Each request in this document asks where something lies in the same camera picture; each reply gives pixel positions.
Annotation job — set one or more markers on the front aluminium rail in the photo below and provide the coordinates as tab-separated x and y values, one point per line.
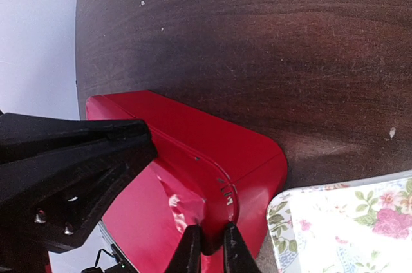
121	262

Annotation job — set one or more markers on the floral serving tray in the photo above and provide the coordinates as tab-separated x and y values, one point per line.
356	226

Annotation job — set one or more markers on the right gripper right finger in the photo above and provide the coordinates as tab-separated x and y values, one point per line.
237	257

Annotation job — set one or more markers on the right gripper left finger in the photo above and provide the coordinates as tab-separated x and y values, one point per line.
187	256

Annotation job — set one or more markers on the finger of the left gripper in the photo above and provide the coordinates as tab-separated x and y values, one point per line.
24	136
56	198

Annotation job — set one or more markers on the red box lid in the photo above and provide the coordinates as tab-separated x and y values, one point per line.
186	184

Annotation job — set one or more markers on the red chocolate box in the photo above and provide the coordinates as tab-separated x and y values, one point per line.
257	168

